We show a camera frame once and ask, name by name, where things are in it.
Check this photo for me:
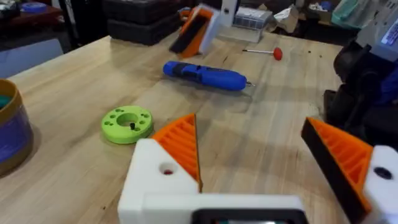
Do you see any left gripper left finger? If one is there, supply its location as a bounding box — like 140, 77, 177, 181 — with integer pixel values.
117, 113, 203, 224

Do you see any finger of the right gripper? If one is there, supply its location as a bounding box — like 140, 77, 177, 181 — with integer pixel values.
169, 4, 222, 59
221, 0, 239, 27

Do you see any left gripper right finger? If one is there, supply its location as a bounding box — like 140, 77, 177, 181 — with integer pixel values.
300, 117, 398, 224

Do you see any blue electric screwdriver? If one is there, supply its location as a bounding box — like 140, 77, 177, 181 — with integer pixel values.
162, 60, 256, 92

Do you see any clear plastic box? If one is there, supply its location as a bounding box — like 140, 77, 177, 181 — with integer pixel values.
217, 6, 274, 44

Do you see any crumpled paper bag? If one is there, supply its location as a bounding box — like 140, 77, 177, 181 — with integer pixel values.
272, 4, 300, 34

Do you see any black plastic case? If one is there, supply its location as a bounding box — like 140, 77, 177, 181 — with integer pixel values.
106, 14, 185, 47
101, 0, 185, 26

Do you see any green disc with holes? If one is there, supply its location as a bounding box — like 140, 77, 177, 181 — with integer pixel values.
101, 105, 154, 145

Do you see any teal plastic bag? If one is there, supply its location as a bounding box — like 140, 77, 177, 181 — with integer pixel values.
330, 0, 362, 29

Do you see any blue tape roll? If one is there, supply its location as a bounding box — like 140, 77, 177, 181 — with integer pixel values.
21, 1, 48, 14

